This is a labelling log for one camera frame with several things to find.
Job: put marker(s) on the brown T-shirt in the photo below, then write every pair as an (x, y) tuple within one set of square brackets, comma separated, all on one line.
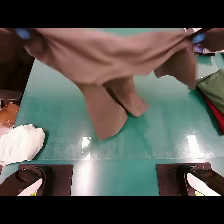
[(100, 56)]

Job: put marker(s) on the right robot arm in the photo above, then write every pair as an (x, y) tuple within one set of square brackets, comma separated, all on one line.
[(200, 185)]

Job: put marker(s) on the white garment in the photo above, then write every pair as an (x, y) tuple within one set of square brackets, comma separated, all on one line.
[(20, 143)]

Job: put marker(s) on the green garment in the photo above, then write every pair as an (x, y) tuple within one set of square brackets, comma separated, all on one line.
[(215, 86)]

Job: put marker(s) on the red garment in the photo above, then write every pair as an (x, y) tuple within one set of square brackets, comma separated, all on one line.
[(218, 115)]

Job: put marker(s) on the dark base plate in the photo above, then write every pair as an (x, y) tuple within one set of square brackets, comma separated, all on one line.
[(166, 180), (60, 180)]

